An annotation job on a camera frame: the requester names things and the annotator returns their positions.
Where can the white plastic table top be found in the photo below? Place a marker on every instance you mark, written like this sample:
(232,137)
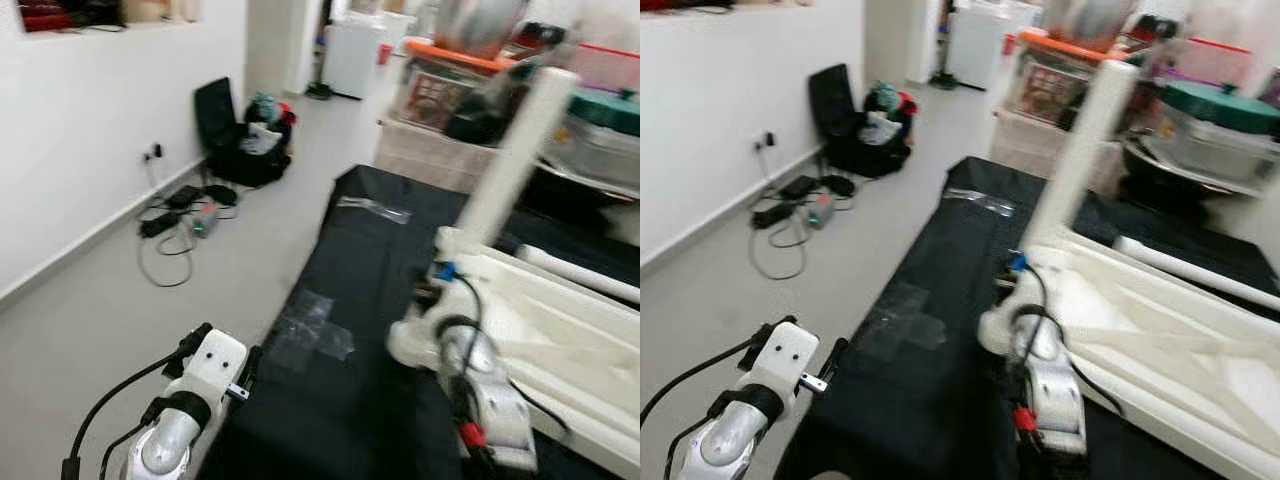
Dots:
(1180,350)
(570,350)

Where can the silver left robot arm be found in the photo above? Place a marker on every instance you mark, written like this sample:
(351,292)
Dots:
(170,445)
(735,440)

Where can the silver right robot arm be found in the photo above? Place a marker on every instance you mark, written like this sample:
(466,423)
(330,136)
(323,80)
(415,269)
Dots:
(495,410)
(1055,390)

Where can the clear tape cross patch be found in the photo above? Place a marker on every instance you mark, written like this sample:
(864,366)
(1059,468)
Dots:
(903,325)
(312,335)

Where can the black floor cloth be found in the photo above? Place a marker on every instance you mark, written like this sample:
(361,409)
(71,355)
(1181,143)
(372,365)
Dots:
(370,260)
(930,260)

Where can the clear tape strip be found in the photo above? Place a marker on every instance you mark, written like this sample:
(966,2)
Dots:
(980,200)
(373,208)

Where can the beige cloth-covered stand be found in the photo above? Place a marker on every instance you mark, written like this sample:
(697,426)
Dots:
(430,158)
(1025,150)

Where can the grey power box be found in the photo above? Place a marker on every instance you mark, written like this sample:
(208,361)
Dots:
(205,218)
(820,212)

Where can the black power adapter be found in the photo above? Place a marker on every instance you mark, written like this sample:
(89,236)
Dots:
(773,216)
(797,187)
(160,225)
(183,196)

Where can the black round stand base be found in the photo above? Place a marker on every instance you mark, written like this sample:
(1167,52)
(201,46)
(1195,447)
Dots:
(836,185)
(220,194)

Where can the black wok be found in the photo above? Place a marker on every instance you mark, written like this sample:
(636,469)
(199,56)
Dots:
(570,195)
(1160,190)

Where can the black glossy bag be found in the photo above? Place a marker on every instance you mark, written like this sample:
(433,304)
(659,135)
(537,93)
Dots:
(480,120)

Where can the orange-lidded storage box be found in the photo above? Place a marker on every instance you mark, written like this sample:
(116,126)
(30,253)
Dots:
(430,95)
(1040,85)

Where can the white plastic packet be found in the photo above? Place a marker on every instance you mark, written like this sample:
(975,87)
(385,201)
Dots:
(262,138)
(883,128)

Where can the red soft item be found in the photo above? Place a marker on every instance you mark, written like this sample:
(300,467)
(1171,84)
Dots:
(287,110)
(908,100)

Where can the clear plastic container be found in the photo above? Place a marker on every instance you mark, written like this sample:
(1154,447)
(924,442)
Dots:
(600,155)
(1210,150)

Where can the teal plush toy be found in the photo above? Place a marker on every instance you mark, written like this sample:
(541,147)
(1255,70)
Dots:
(884,95)
(264,105)

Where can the small red bin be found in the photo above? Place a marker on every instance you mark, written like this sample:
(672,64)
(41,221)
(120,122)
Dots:
(384,53)
(1010,44)

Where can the white appliance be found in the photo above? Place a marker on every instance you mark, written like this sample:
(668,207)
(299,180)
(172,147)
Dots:
(975,45)
(352,55)

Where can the black open bag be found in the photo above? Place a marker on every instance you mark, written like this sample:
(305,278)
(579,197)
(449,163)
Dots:
(832,100)
(215,112)

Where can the green pot with lid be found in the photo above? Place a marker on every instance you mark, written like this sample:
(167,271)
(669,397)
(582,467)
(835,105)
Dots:
(1215,105)
(605,110)

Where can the metal pot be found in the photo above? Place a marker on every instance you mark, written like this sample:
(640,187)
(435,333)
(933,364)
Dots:
(1090,18)
(480,25)

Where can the pink plastic container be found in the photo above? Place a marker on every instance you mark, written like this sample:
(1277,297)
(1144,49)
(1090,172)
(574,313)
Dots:
(610,68)
(1210,62)

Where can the black countertop appliance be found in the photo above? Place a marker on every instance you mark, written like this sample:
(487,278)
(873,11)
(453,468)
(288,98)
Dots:
(90,10)

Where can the red pot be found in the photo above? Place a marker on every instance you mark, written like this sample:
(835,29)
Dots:
(40,15)

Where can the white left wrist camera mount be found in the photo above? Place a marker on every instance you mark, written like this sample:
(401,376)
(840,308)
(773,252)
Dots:
(218,362)
(788,352)

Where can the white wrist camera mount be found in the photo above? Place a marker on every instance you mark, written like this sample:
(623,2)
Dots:
(788,352)
(1050,280)
(218,362)
(478,290)

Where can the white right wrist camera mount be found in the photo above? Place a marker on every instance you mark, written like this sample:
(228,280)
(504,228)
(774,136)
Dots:
(1050,280)
(478,290)

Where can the wall socket with plug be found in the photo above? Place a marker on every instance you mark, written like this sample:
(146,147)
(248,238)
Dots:
(770,142)
(155,152)

